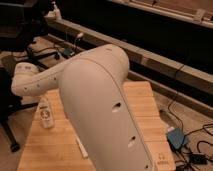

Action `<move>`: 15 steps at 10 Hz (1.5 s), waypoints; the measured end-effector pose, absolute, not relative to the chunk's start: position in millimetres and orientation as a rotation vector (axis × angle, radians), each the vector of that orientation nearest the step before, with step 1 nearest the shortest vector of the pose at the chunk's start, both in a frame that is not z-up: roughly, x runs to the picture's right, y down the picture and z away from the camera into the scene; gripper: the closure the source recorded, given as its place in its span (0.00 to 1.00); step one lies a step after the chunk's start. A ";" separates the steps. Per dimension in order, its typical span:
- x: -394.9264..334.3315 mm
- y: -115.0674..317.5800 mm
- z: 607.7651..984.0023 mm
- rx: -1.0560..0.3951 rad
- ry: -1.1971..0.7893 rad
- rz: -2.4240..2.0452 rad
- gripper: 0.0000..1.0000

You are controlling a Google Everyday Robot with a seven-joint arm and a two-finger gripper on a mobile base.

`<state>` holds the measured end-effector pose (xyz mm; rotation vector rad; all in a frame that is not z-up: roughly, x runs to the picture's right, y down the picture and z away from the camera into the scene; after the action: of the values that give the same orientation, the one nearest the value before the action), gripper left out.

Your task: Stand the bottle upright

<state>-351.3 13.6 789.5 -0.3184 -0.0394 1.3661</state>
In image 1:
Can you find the clear plastic bottle white label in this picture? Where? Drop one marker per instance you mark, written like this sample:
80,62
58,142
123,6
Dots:
45,113

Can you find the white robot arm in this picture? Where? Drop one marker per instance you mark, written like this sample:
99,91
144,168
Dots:
91,90

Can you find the white spray bottle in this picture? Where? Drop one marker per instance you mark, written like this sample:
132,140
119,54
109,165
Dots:
57,11

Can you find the blue power box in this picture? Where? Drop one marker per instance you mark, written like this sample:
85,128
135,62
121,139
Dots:
176,138

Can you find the dark chair at left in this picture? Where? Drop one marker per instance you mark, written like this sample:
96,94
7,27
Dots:
9,103

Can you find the black office chair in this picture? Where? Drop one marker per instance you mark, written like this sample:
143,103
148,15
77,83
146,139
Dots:
21,21

